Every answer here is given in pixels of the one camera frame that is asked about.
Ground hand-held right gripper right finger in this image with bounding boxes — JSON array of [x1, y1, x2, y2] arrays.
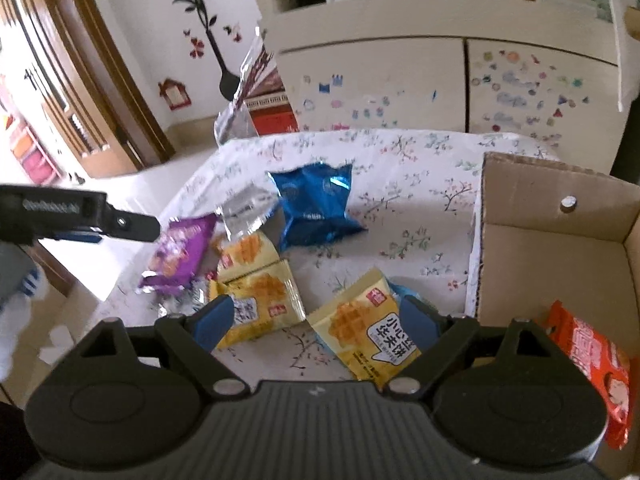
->
[[382, 294, 568, 403]]

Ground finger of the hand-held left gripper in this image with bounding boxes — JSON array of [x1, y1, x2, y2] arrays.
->
[[100, 203, 162, 244]]

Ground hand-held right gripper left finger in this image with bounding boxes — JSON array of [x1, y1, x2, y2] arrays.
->
[[75, 294, 252, 402]]

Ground purple snack packet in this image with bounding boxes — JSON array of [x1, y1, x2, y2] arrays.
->
[[137, 212, 218, 295]]

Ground yellow waffle snack packet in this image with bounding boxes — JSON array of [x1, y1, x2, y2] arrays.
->
[[306, 267, 423, 392], [207, 259, 307, 351], [216, 230, 281, 283]]

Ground brown cardboard box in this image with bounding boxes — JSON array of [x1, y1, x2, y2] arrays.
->
[[465, 151, 640, 461]]

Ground light blue snack packet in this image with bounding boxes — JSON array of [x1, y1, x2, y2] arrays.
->
[[386, 281, 417, 308]]

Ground silver snack packet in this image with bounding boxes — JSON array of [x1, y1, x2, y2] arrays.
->
[[220, 184, 281, 241], [157, 279, 210, 320]]

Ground colourful storage rack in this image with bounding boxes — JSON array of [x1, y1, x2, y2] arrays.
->
[[0, 105, 63, 188]]

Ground grey blue white cloth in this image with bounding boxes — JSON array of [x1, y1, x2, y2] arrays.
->
[[0, 242, 52, 383]]

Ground floral tablecloth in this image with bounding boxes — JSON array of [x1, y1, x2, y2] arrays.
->
[[107, 129, 553, 397]]

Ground white paper scrap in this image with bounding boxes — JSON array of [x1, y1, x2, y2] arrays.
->
[[37, 324, 77, 367]]

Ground clear plastic bag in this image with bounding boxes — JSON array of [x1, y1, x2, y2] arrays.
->
[[214, 26, 282, 147]]

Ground red paper box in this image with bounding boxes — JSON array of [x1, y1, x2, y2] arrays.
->
[[244, 66, 302, 137]]

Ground red snack packet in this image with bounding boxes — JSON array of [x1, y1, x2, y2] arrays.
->
[[532, 300, 632, 451]]

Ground cream cabinet with stickers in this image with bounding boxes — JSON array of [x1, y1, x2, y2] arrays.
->
[[260, 0, 637, 177]]

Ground wooden door frame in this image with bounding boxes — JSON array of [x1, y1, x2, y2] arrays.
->
[[0, 0, 177, 181]]

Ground red house wall decal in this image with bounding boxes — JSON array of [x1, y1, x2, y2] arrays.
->
[[158, 77, 192, 111]]

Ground black tree wall decal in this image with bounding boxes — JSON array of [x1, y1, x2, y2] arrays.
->
[[134, 0, 242, 102]]

